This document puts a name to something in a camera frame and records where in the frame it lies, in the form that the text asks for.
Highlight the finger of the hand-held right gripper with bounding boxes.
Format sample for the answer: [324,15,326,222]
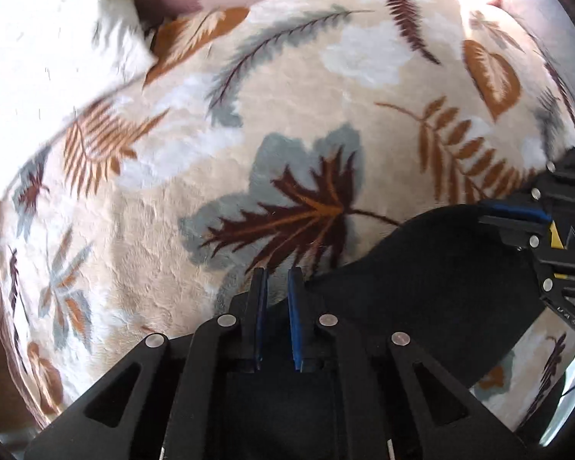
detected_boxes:
[478,215,575,344]
[479,148,575,225]

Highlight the leaf print fleece blanket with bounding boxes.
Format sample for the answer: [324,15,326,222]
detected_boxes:
[0,0,575,434]

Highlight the white quilted pillow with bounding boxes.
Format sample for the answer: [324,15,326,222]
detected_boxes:
[0,0,158,198]

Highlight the black pants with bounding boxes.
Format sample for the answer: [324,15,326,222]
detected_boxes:
[220,204,552,460]

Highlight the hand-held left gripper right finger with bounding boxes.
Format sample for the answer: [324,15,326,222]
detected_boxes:
[287,267,530,460]

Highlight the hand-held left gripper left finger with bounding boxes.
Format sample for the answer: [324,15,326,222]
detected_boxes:
[24,268,269,460]

